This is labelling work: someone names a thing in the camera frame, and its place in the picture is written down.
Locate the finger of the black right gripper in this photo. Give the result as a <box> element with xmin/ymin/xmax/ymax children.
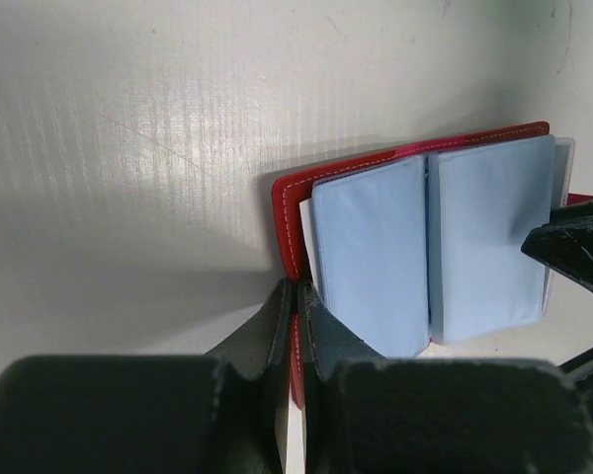
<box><xmin>521</xmin><ymin>195</ymin><xmax>593</xmax><ymax>293</ymax></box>

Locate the red leather card holder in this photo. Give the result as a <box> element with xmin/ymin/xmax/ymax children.
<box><xmin>271</xmin><ymin>120</ymin><xmax>593</xmax><ymax>411</ymax></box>

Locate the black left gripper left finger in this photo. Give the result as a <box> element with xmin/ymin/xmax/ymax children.
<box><xmin>0</xmin><ymin>279</ymin><xmax>292</xmax><ymax>473</ymax></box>

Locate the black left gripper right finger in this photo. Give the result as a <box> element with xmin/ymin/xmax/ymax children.
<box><xmin>296</xmin><ymin>280</ymin><xmax>593</xmax><ymax>473</ymax></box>

